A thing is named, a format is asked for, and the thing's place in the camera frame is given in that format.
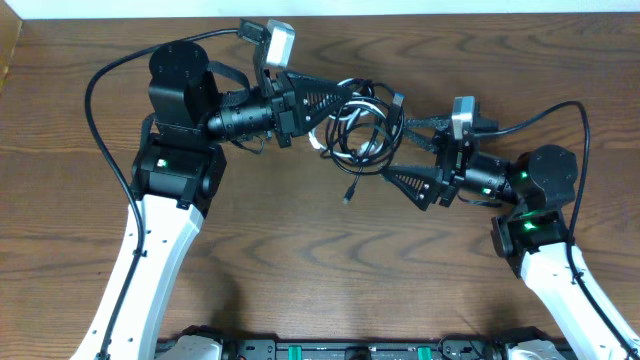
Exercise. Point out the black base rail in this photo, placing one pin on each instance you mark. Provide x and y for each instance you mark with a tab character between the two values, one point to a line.
201	342

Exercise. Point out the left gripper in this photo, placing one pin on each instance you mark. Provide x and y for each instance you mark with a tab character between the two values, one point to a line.
285	107

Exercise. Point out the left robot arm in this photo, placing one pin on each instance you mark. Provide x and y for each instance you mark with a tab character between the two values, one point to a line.
198	105

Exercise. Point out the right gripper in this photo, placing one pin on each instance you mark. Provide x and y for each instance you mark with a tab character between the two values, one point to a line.
453	159

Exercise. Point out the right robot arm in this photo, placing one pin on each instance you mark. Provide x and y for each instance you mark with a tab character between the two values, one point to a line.
532	237

